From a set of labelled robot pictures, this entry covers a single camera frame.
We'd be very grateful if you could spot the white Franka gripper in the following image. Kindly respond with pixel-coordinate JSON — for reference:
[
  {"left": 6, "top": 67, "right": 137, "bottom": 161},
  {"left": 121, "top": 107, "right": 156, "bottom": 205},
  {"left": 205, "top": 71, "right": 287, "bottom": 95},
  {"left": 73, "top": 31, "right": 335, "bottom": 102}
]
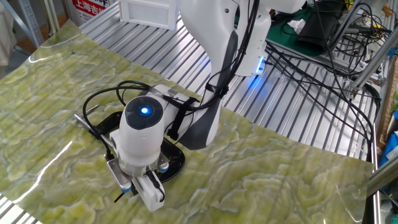
[{"left": 109, "top": 129, "right": 166, "bottom": 212}]

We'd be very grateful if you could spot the black C-clamp with steel screw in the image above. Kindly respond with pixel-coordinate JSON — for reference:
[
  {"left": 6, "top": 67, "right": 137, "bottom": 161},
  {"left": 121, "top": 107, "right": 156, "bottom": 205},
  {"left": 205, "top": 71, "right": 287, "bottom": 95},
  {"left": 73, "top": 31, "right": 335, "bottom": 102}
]
[{"left": 72, "top": 104, "right": 187, "bottom": 184}]

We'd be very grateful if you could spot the green marble pattern mat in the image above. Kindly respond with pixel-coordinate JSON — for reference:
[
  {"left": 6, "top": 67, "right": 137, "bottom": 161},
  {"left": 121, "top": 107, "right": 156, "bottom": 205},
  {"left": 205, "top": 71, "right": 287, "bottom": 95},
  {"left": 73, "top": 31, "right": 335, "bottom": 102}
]
[{"left": 0, "top": 19, "right": 375, "bottom": 224}]

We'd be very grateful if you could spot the white plastic bin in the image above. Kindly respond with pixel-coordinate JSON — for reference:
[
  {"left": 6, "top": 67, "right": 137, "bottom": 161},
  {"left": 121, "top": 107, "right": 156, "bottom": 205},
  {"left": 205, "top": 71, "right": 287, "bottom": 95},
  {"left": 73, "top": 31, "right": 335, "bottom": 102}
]
[{"left": 118, "top": 0, "right": 180, "bottom": 31}]

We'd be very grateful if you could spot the box with red print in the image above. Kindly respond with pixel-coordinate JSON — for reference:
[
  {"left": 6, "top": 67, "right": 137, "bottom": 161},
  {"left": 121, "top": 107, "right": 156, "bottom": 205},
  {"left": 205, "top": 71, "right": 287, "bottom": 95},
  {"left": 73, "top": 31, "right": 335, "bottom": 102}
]
[{"left": 66, "top": 0, "right": 121, "bottom": 28}]

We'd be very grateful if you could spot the green cutting mat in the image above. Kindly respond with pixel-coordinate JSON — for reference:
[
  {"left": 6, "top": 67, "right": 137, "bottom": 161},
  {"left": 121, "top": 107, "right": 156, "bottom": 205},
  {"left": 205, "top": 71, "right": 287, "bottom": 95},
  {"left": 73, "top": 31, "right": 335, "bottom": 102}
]
[{"left": 233, "top": 0, "right": 332, "bottom": 58}]

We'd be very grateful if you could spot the crumpled white tissue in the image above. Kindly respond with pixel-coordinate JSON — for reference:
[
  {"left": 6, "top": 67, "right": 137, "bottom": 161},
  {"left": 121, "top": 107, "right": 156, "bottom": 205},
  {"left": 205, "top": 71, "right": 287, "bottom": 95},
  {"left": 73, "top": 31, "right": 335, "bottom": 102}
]
[{"left": 286, "top": 18, "right": 308, "bottom": 35}]

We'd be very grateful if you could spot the black pouch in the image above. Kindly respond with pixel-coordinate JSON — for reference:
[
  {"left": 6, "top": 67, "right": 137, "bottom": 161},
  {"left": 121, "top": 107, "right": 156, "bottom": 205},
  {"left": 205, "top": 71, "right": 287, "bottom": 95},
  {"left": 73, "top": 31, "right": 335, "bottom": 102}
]
[{"left": 294, "top": 1, "right": 345, "bottom": 53}]

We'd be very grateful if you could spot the blue bag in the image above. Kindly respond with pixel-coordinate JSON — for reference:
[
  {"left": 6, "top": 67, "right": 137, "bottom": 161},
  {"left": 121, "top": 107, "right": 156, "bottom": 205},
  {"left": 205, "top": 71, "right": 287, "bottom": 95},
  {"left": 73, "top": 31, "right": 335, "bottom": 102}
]
[{"left": 378, "top": 110, "right": 398, "bottom": 167}]

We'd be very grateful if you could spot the tan cardboard panel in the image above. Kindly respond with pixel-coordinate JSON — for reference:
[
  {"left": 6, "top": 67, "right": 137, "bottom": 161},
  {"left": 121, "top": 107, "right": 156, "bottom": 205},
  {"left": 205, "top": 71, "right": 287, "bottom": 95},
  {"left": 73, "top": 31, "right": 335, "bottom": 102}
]
[{"left": 377, "top": 58, "right": 398, "bottom": 150}]

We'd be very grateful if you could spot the silver bracket with blue cap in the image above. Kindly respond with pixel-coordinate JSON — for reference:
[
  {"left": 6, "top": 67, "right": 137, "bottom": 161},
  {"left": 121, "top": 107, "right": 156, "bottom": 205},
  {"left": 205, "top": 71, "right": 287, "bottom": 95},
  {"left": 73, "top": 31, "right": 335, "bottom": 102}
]
[{"left": 156, "top": 152, "right": 170, "bottom": 174}]

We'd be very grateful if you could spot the black velcro strap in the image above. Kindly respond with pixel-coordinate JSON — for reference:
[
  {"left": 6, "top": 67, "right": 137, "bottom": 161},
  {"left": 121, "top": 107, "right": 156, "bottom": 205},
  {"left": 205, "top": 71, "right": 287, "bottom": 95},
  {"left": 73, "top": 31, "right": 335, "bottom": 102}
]
[{"left": 167, "top": 96, "right": 200, "bottom": 141}]

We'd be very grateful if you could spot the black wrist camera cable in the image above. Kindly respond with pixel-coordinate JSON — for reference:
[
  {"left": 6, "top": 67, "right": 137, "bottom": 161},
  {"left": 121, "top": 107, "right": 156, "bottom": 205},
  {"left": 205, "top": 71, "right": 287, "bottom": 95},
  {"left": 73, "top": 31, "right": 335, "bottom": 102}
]
[{"left": 81, "top": 80, "right": 156, "bottom": 161}]

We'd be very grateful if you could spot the aluminium frame post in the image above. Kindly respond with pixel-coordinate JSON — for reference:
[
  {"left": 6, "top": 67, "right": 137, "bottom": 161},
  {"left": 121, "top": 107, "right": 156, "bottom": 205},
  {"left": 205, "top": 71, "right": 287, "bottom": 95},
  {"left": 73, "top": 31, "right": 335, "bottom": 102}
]
[
  {"left": 366, "top": 155, "right": 398, "bottom": 197},
  {"left": 350, "top": 29, "right": 398, "bottom": 93},
  {"left": 40, "top": 0, "right": 60, "bottom": 35}
]

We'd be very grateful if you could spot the grey perforated shelf post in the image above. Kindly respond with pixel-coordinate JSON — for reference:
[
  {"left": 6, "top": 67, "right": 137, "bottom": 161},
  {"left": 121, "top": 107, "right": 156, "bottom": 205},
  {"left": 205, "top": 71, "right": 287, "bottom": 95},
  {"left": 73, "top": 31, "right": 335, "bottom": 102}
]
[{"left": 0, "top": 0, "right": 45, "bottom": 48}]

